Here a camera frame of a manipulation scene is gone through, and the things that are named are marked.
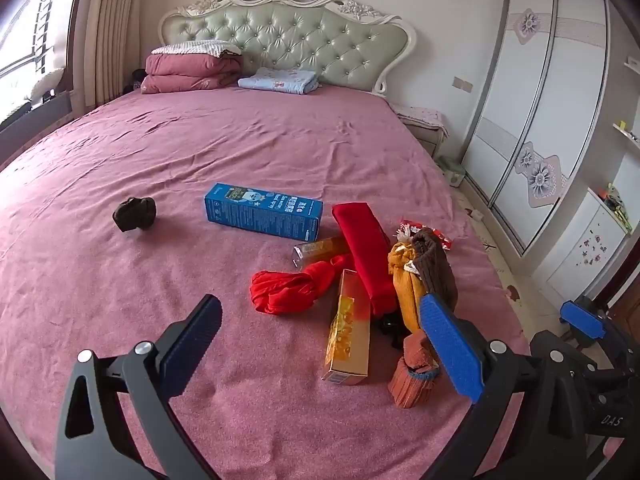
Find yellow cardboard box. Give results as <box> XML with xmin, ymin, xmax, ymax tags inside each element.
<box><xmin>321</xmin><ymin>269</ymin><xmax>372</xmax><ymax>387</ymax></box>

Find folded red cloth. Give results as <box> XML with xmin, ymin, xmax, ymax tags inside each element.
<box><xmin>332</xmin><ymin>202</ymin><xmax>398</xmax><ymax>317</ymax></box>

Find beige curtain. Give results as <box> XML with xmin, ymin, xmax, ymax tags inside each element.
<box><xmin>82</xmin><ymin>0</ymin><xmax>146</xmax><ymax>108</ymax></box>

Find green tufted headboard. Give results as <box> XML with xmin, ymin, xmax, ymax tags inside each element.
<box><xmin>159</xmin><ymin>0</ymin><xmax>417</xmax><ymax>95</ymax></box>

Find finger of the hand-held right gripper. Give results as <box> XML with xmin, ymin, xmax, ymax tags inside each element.
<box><xmin>559</xmin><ymin>296</ymin><xmax>640</xmax><ymax>386</ymax></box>

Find folded pink quilt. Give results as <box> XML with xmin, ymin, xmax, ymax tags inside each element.
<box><xmin>140</xmin><ymin>52</ymin><xmax>244</xmax><ymax>95</ymax></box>

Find twisted red cloth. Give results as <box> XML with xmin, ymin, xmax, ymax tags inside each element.
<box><xmin>250</xmin><ymin>254</ymin><xmax>357</xmax><ymax>316</ymax></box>

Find pink bed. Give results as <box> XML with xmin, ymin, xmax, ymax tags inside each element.
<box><xmin>0</xmin><ymin>82</ymin><xmax>533</xmax><ymax>480</ymax></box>

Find folded light blue blanket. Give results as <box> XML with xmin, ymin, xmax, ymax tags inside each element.
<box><xmin>238</xmin><ymin>67</ymin><xmax>321</xmax><ymax>96</ymax></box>

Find mustard yellow sock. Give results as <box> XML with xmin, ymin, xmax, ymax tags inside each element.
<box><xmin>388</xmin><ymin>241</ymin><xmax>430</xmax><ymax>333</ymax></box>

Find blue cardboard box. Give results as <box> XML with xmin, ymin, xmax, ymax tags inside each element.
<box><xmin>204</xmin><ymin>183</ymin><xmax>324</xmax><ymax>242</ymax></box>

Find white sliding door wardrobe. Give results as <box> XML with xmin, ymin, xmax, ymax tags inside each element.
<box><xmin>460</xmin><ymin>0</ymin><xmax>613</xmax><ymax>261</ymax></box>

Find brown knit sock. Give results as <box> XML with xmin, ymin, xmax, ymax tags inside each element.
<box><xmin>411</xmin><ymin>227</ymin><xmax>458</xmax><ymax>311</ymax></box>

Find white cabinet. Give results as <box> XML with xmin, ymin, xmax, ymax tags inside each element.
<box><xmin>530</xmin><ymin>187</ymin><xmax>633</xmax><ymax>306</ymax></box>

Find green storage box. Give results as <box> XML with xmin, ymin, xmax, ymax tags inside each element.
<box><xmin>435</xmin><ymin>156</ymin><xmax>467</xmax><ymax>188</ymax></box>

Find dark brown sock ball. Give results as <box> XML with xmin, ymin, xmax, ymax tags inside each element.
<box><xmin>113</xmin><ymin>197</ymin><xmax>156</xmax><ymax>233</ymax></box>

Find rust orange sock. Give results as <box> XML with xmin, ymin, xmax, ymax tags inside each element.
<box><xmin>388</xmin><ymin>332</ymin><xmax>443</xmax><ymax>411</ymax></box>

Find window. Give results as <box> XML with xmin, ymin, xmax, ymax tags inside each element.
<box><xmin>0</xmin><ymin>0</ymin><xmax>83</xmax><ymax>126</ymax></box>

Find white nightstand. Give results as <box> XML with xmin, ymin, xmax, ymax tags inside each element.
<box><xmin>387</xmin><ymin>102</ymin><xmax>451</xmax><ymax>158</ymax></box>

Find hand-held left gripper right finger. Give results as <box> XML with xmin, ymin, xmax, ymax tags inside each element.
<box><xmin>419</xmin><ymin>292</ymin><xmax>591</xmax><ymax>480</ymax></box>

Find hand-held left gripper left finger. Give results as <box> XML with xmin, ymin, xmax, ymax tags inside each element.
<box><xmin>54</xmin><ymin>294</ymin><xmax>223</xmax><ymax>480</ymax></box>

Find black cloth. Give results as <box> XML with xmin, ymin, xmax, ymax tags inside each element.
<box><xmin>376</xmin><ymin>310</ymin><xmax>408</xmax><ymax>351</ymax></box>

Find opened red snack packet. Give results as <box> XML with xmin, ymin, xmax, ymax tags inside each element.
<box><xmin>398</xmin><ymin>218</ymin><xmax>453</xmax><ymax>251</ymax></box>

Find cartoon printed floor mat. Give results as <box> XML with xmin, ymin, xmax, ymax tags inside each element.
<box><xmin>457</xmin><ymin>180</ymin><xmax>538</xmax><ymax>341</ymax></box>

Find orange liquid bottle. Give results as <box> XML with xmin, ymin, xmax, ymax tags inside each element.
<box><xmin>293</xmin><ymin>236</ymin><xmax>351</xmax><ymax>269</ymax></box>

